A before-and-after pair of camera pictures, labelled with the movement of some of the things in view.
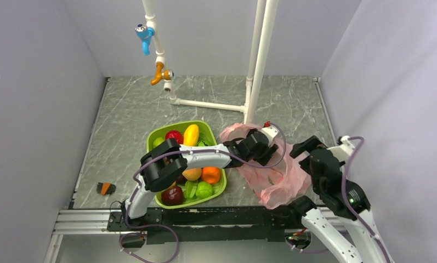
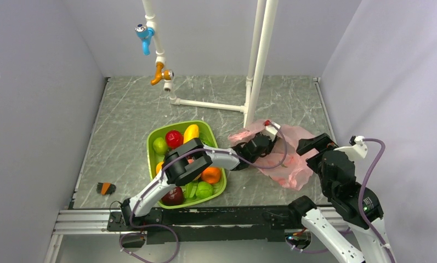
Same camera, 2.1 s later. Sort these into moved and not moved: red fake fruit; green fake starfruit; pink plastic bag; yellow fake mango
Moved: pink plastic bag
Not moved: yellow fake mango; red fake fruit; green fake starfruit
